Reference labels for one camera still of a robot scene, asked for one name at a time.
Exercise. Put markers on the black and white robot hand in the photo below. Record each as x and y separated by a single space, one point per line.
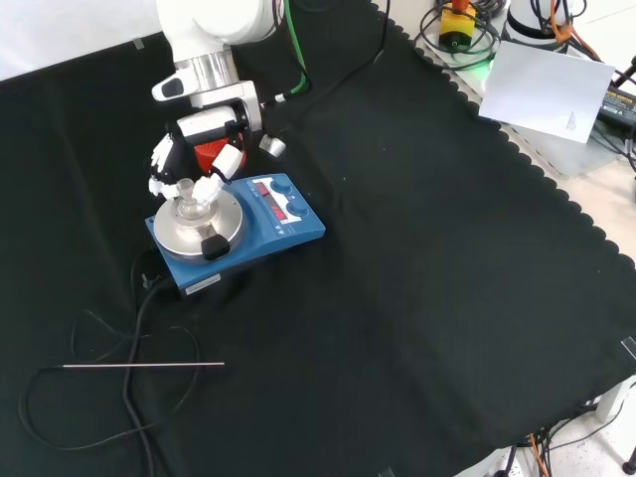
208 126

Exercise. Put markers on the clear glass round-bottom flask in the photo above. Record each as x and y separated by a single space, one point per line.
189 208

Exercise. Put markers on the silver round knob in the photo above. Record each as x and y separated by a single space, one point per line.
272 145

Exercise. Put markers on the heater with blue base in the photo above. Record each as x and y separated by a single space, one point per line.
298 228

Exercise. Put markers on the grey tape piece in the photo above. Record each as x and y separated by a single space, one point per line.
139 44

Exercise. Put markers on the thin metal probe rod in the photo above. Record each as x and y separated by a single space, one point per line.
149 365

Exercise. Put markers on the black bench cloth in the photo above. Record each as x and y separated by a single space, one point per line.
397 298

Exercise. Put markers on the yellow stop button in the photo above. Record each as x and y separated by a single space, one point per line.
457 30

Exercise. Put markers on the pale white board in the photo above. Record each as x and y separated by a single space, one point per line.
546 89

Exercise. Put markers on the black power adapter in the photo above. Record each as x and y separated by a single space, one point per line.
618 107

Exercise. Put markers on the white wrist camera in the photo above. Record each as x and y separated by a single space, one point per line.
169 88

